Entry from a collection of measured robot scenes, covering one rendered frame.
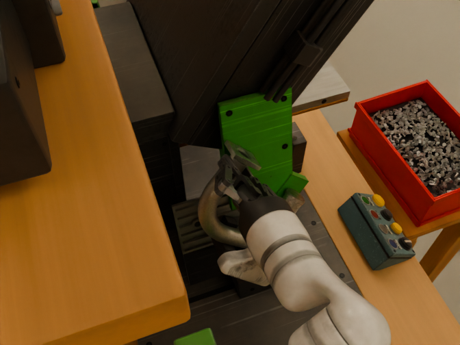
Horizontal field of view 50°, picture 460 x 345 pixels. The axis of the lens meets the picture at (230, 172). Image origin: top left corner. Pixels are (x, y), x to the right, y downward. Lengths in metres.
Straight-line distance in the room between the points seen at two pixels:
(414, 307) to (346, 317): 0.50
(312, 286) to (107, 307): 0.32
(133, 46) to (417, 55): 2.25
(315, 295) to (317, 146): 0.64
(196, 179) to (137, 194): 0.79
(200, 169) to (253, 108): 0.40
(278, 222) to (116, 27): 0.49
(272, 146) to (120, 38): 0.33
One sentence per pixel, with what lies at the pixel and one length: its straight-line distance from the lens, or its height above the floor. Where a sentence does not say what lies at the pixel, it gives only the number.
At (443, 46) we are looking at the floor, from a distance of 3.05.
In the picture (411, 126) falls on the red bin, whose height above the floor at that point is 0.88.
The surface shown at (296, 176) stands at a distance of 0.84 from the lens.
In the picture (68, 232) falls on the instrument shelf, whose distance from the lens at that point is 0.29.
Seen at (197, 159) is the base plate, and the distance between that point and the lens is 1.12.
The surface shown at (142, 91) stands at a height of 1.24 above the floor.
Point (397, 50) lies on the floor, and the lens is 2.94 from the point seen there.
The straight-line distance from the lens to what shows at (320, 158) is 1.13.
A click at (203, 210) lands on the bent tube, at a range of 0.77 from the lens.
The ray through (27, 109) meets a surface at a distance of 0.26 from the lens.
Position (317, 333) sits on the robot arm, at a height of 1.29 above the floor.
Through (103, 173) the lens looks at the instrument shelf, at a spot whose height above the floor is 1.54.
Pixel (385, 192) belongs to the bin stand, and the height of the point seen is 0.80.
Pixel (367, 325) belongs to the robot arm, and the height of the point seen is 1.31.
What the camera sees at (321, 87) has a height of 1.13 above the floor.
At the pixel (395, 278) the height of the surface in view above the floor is 0.90.
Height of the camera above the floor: 1.78
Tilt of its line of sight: 54 degrees down
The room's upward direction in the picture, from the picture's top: straight up
